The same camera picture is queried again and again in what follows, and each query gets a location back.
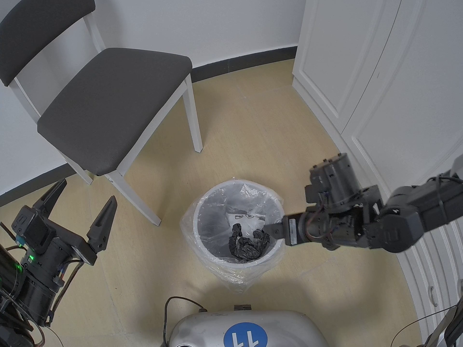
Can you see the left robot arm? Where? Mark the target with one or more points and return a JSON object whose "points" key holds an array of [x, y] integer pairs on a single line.
{"points": [[32, 302]]}

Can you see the white wardrobe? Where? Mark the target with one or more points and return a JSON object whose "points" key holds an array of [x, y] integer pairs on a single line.
{"points": [[361, 67]]}

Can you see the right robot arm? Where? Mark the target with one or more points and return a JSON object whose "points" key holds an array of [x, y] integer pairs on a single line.
{"points": [[398, 222]]}

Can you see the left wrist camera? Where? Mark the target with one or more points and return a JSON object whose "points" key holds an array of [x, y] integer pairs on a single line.
{"points": [[34, 230]]}

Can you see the black plastic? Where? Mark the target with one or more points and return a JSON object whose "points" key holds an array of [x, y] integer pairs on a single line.
{"points": [[246, 249]]}

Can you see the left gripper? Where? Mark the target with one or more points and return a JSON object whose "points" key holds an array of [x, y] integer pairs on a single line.
{"points": [[68, 251]]}

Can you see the white chair with grey seat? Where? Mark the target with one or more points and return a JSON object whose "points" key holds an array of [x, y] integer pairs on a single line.
{"points": [[119, 96]]}

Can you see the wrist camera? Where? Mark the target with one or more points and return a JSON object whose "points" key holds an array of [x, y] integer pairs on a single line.
{"points": [[312, 193], [34, 230]]}

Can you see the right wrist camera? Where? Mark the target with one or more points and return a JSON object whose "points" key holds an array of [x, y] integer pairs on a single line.
{"points": [[312, 193]]}

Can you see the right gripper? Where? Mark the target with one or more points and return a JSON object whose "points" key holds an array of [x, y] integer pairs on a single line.
{"points": [[294, 230]]}

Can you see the white trash bin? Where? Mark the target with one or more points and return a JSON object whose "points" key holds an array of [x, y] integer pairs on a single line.
{"points": [[211, 211]]}

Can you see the clear plastic bag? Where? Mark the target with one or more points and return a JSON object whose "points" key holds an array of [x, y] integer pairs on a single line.
{"points": [[231, 282]]}

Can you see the white printed paper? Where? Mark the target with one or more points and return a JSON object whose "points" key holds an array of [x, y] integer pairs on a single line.
{"points": [[246, 224]]}

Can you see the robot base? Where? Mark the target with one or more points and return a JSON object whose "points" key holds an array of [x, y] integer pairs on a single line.
{"points": [[202, 331]]}

